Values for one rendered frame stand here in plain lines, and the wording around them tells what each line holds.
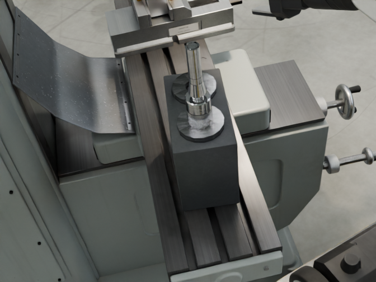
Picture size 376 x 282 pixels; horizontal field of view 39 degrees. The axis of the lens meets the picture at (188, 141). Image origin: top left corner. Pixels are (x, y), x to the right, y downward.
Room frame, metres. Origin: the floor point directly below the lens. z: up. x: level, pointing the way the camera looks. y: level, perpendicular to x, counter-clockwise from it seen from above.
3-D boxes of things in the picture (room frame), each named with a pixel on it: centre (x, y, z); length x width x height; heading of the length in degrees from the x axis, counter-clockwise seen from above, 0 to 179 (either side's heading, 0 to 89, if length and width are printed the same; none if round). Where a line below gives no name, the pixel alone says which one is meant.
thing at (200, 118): (0.69, -0.03, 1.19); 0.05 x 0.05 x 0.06
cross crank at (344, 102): (1.17, -0.48, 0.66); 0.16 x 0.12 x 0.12; 96
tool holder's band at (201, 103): (0.69, -0.03, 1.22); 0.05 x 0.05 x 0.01
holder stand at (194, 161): (0.74, -0.03, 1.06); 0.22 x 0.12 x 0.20; 0
